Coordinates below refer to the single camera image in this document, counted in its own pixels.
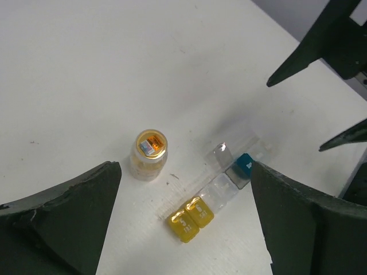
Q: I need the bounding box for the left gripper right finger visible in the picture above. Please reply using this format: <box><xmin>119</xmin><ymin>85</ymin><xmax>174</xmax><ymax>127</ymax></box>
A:
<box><xmin>251</xmin><ymin>162</ymin><xmax>366</xmax><ymax>274</ymax></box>

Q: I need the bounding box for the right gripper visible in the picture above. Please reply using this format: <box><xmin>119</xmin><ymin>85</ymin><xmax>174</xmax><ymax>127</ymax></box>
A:
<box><xmin>267</xmin><ymin>1</ymin><xmax>367</xmax><ymax>152</ymax></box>

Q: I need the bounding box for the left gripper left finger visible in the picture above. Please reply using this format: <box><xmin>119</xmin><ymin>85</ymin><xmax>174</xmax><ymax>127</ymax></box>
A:
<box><xmin>1</xmin><ymin>162</ymin><xmax>122</xmax><ymax>274</ymax></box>

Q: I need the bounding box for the weekly pill organizer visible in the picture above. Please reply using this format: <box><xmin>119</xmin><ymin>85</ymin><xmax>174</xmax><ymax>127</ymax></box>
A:
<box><xmin>164</xmin><ymin>130</ymin><xmax>276</xmax><ymax>243</ymax></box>

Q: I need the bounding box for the clear bottle gold cap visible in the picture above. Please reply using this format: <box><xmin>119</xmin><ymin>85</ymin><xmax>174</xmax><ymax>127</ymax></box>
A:
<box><xmin>130</xmin><ymin>129</ymin><xmax>168</xmax><ymax>182</ymax></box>

